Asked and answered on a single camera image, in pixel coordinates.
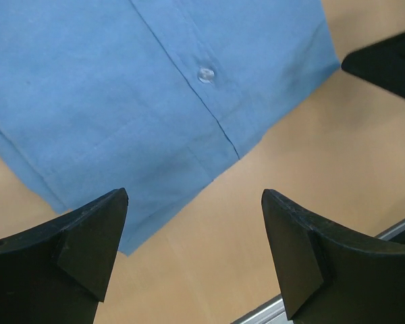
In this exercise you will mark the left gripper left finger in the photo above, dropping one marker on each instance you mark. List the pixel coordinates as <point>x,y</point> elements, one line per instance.
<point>59,271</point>

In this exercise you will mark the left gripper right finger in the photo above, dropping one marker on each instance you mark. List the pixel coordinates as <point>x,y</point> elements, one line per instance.
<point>328,273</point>

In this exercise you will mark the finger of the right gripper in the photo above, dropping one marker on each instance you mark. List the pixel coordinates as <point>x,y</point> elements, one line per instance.
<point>381,64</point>

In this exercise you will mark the blue long sleeve shirt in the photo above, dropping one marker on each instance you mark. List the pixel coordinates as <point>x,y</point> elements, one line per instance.
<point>157,97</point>

